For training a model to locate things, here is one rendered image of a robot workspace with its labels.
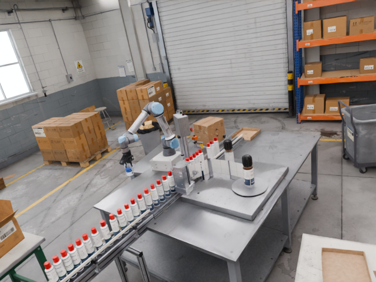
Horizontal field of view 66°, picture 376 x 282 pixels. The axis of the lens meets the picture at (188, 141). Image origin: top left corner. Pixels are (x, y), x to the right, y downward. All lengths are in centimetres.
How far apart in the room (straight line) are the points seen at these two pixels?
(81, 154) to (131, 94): 178
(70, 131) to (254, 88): 414
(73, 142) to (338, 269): 497
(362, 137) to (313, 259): 253
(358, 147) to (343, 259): 250
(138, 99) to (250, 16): 302
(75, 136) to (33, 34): 341
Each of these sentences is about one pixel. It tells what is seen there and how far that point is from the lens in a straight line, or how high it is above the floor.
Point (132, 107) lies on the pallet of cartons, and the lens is 682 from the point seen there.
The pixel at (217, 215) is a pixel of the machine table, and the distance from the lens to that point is 235.
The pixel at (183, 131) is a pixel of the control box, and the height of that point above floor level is 134.
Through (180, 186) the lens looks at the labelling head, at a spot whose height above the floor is 96.
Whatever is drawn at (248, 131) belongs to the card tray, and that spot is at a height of 83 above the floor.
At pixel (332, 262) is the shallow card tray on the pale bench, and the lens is 205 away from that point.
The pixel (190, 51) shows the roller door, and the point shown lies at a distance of 746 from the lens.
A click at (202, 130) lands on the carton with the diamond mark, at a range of 346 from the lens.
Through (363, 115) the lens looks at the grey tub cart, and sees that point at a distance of 479.
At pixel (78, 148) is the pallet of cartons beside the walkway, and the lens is 592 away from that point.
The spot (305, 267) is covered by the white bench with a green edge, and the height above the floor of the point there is 80.
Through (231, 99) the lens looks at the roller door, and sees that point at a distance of 730.
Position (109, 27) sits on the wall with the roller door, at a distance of 886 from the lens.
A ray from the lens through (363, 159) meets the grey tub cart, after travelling 446.
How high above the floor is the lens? 223
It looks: 21 degrees down
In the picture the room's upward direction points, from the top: 10 degrees counter-clockwise
